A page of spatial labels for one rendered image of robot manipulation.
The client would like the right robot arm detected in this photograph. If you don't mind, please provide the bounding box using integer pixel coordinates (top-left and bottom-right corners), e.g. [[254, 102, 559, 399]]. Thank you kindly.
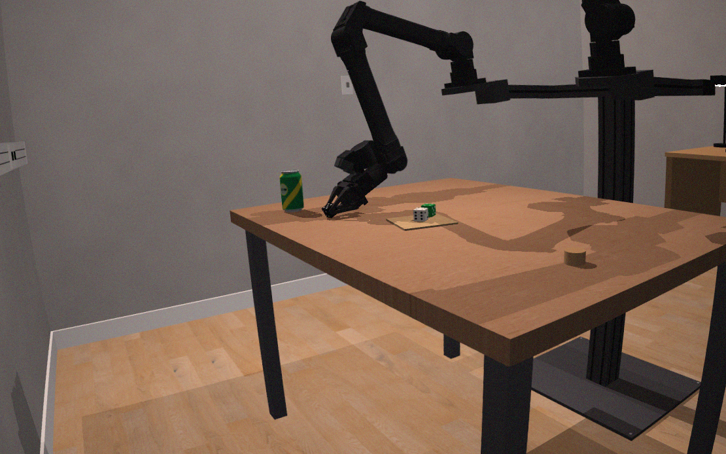
[[331, 1, 486, 190]]

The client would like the white die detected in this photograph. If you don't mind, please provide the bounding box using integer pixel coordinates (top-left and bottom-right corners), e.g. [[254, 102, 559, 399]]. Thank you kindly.
[[413, 207, 428, 222]]

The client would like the brown cylinder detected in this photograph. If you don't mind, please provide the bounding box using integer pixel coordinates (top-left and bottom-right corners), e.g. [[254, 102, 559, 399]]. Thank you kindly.
[[564, 247, 586, 266]]

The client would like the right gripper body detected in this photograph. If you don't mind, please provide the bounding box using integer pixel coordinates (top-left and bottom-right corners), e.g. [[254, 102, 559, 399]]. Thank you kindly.
[[337, 181, 375, 207]]

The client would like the green die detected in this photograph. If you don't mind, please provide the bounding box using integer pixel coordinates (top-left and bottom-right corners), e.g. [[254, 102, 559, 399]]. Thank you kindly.
[[421, 203, 436, 217]]

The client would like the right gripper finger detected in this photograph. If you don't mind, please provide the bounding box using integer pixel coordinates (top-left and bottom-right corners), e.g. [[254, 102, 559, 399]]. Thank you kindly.
[[329, 188, 359, 215], [327, 186, 349, 209]]

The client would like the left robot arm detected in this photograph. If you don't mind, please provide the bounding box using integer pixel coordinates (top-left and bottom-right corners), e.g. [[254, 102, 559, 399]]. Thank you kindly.
[[578, 0, 636, 77]]

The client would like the black die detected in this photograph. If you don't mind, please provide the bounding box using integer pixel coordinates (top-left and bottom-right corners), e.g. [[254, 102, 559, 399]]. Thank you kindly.
[[322, 203, 335, 218]]

